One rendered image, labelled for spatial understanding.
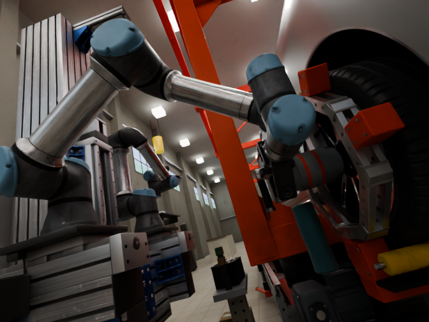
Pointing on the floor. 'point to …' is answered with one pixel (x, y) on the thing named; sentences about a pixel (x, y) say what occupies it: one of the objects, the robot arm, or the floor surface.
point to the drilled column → (239, 309)
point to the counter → (228, 246)
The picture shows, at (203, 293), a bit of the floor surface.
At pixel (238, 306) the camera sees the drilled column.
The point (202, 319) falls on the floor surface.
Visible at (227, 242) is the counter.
